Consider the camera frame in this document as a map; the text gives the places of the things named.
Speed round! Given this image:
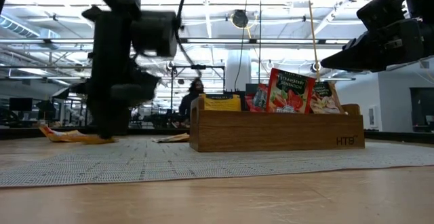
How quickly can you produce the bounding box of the black ceiling cable reel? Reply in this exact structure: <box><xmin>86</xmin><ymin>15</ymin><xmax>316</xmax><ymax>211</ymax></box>
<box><xmin>231</xmin><ymin>9</ymin><xmax>250</xmax><ymax>29</ymax></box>

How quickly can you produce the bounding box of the grey woven placemat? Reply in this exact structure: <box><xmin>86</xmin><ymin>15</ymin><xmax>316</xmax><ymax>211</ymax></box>
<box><xmin>0</xmin><ymin>135</ymin><xmax>434</xmax><ymax>188</ymax></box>

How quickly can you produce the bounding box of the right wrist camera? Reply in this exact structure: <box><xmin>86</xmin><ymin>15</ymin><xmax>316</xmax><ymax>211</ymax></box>
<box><xmin>355</xmin><ymin>0</ymin><xmax>408</xmax><ymax>31</ymax></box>

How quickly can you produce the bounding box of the small dark monitor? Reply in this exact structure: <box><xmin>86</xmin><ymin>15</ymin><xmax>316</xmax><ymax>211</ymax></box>
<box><xmin>8</xmin><ymin>97</ymin><xmax>34</xmax><ymax>112</ymax></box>

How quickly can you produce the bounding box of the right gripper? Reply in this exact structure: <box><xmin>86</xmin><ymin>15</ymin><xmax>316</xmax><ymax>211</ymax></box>
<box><xmin>320</xmin><ymin>18</ymin><xmax>434</xmax><ymax>73</ymax></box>

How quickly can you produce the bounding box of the dark glass doorway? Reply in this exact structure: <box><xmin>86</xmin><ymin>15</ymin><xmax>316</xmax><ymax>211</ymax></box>
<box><xmin>409</xmin><ymin>87</ymin><xmax>434</xmax><ymax>133</ymax></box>

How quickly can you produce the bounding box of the person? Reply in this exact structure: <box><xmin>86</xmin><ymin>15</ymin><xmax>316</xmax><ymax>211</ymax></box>
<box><xmin>178</xmin><ymin>77</ymin><xmax>206</xmax><ymax>119</ymax></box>

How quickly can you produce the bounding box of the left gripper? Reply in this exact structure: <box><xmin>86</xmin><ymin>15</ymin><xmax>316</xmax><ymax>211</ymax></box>
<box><xmin>81</xmin><ymin>5</ymin><xmax>161</xmax><ymax>140</ymax></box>

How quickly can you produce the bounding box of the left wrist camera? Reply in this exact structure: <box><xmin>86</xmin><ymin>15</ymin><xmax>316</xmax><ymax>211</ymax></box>
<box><xmin>131</xmin><ymin>10</ymin><xmax>180</xmax><ymax>58</ymax></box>

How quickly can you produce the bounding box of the black equipment box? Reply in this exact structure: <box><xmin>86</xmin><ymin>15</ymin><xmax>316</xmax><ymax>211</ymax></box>
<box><xmin>222</xmin><ymin>90</ymin><xmax>247</xmax><ymax>98</ymax></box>

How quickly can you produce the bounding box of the wooden tea box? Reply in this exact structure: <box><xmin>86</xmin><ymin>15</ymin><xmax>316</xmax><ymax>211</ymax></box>
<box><xmin>189</xmin><ymin>94</ymin><xmax>366</xmax><ymax>153</ymax></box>

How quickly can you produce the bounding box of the red strawberry tea packet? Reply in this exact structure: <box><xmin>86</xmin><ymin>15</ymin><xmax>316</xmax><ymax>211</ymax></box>
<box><xmin>244</xmin><ymin>83</ymin><xmax>269</xmax><ymax>113</ymax></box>
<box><xmin>264</xmin><ymin>67</ymin><xmax>317</xmax><ymax>115</ymax></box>

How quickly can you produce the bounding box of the black rig stand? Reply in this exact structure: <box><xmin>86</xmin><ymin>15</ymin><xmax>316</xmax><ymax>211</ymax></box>
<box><xmin>169</xmin><ymin>63</ymin><xmax>226</xmax><ymax>115</ymax></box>

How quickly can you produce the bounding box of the black monitor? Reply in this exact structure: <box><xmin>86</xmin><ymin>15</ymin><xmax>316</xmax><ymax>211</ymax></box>
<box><xmin>244</xmin><ymin>83</ymin><xmax>271</xmax><ymax>95</ymax></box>

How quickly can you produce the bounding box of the black hanging cable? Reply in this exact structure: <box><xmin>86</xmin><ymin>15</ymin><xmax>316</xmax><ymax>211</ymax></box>
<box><xmin>258</xmin><ymin>0</ymin><xmax>262</xmax><ymax>86</ymax></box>

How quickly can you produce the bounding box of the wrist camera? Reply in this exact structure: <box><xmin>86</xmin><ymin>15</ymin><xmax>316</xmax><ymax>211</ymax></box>
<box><xmin>355</xmin><ymin>0</ymin><xmax>408</xmax><ymax>31</ymax></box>
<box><xmin>131</xmin><ymin>10</ymin><xmax>180</xmax><ymax>58</ymax></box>

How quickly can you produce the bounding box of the white building column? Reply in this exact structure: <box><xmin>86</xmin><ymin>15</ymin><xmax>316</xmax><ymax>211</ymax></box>
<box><xmin>225</xmin><ymin>49</ymin><xmax>252</xmax><ymax>92</ymax></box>

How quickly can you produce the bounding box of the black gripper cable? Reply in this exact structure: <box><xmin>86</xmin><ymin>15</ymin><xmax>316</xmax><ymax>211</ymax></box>
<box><xmin>174</xmin><ymin>0</ymin><xmax>203</xmax><ymax>77</ymax></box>

